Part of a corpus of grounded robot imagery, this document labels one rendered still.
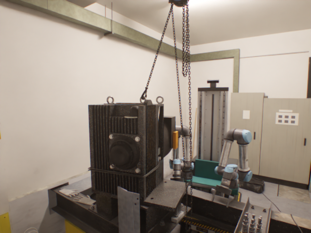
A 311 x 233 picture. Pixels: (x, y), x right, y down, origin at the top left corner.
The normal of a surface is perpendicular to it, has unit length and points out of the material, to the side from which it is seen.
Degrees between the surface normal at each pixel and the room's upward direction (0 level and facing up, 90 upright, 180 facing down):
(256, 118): 90
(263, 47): 90
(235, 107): 90
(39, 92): 90
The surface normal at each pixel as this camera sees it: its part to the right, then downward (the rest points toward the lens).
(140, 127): -0.37, 0.09
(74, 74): 0.82, 0.06
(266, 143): -0.57, 0.08
